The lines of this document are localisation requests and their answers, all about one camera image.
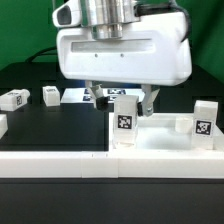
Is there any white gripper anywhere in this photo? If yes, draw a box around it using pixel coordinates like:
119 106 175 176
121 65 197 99
57 12 192 117

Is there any white square table top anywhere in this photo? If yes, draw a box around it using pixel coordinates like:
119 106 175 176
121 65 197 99
109 113 224 151

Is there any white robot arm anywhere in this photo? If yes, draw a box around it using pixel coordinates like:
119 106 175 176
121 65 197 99
52 0 192 116

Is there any white marker sheet with tags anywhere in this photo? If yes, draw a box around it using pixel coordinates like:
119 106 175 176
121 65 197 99
61 88 144 103

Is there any white fence obstacle frame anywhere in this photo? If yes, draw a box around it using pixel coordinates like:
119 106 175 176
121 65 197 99
0 151 224 179

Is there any black cable with connector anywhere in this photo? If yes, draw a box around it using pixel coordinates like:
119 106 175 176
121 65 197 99
25 45 58 64

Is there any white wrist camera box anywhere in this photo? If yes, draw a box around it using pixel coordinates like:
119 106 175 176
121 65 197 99
52 0 82 28

